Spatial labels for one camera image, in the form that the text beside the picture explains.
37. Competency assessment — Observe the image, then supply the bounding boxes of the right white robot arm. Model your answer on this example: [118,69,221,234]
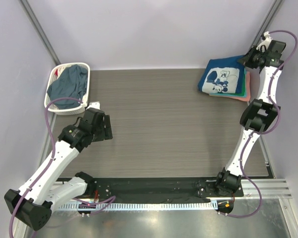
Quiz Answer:
[214,40,286,196]

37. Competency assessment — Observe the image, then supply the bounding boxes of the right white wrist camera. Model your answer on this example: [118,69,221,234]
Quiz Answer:
[256,31,273,52]

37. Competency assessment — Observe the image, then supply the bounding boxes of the dark blue t shirt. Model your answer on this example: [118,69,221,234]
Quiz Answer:
[197,55,245,94]

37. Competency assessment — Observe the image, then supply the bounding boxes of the folded pink t shirt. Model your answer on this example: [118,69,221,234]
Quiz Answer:
[208,71,251,102]

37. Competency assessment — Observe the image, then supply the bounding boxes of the white plastic laundry basket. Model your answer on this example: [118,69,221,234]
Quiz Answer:
[44,62,90,116]

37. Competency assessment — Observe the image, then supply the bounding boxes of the grey blue t shirt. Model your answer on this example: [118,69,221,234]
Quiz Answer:
[47,64,88,101]

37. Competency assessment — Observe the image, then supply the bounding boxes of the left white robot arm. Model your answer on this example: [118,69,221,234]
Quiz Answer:
[4,102,113,231]

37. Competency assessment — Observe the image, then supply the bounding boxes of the aluminium frame rail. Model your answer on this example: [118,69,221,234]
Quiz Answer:
[52,179,290,204]

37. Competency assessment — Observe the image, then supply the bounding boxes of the white slotted cable duct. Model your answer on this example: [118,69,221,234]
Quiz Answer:
[58,201,218,212]

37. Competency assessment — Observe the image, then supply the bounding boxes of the folded green t shirt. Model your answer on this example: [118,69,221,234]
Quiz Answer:
[235,72,247,97]

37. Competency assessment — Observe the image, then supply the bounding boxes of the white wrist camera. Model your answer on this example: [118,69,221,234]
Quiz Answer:
[256,31,273,52]
[85,101,100,110]

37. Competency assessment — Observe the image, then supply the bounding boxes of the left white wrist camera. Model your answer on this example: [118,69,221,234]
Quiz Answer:
[85,101,100,110]

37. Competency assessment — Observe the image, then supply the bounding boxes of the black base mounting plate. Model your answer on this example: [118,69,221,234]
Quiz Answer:
[86,178,244,203]

